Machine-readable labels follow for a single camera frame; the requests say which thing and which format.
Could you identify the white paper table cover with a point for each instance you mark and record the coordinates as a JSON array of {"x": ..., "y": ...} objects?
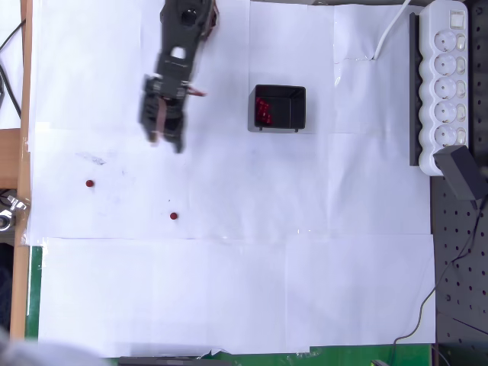
[{"x": 267, "y": 267}]

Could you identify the black pegboard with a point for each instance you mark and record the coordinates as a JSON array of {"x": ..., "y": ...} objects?
[{"x": 461, "y": 267}]

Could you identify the black box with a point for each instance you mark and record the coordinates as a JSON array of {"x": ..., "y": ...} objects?
[{"x": 284, "y": 110}]

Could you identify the silver metal clamp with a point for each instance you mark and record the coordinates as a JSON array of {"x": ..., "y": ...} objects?
[{"x": 7, "y": 221}]

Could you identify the flat black device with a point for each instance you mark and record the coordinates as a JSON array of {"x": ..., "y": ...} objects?
[{"x": 171, "y": 361}]

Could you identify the blurred grey object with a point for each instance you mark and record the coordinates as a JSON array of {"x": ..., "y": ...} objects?
[{"x": 38, "y": 354}]

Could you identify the black power adapter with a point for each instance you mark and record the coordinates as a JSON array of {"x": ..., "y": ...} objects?
[{"x": 457, "y": 171}]

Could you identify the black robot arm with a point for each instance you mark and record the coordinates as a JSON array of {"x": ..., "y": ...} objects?
[{"x": 179, "y": 34}]

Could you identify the green mat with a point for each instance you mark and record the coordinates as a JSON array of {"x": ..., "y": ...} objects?
[{"x": 34, "y": 289}]

